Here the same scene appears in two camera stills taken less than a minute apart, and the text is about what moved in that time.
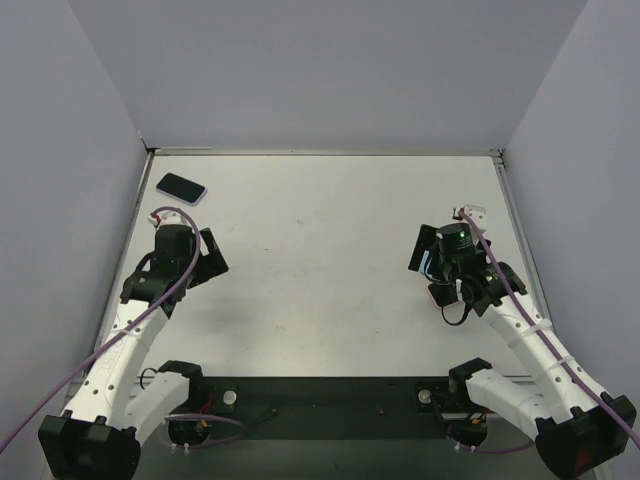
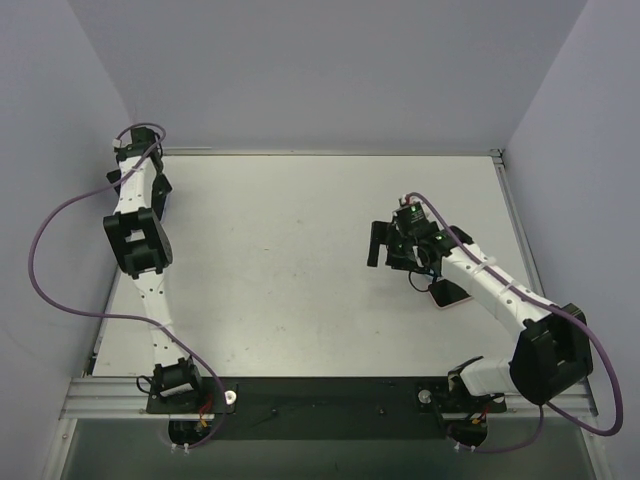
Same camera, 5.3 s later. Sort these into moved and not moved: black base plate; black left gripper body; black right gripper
Moved: black right gripper; black left gripper body
Not moved: black base plate
